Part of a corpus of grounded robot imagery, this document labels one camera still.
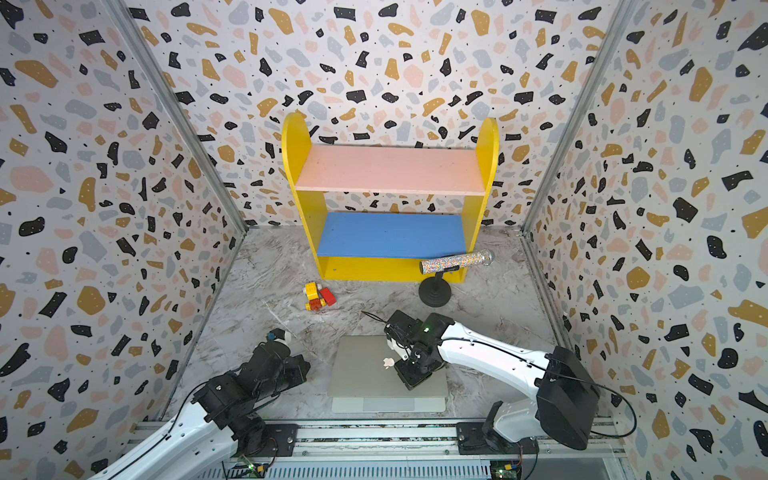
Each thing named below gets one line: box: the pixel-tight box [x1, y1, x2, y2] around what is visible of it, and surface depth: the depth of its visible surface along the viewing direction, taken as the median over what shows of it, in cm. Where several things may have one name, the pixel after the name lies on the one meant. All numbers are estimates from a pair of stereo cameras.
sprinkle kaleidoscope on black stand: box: [418, 249, 495, 308], surface depth 88 cm
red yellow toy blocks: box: [303, 282, 337, 311], surface depth 99 cm
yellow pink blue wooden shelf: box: [282, 112, 500, 283], surface depth 102 cm
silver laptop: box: [327, 335, 448, 413], surface depth 81 cm
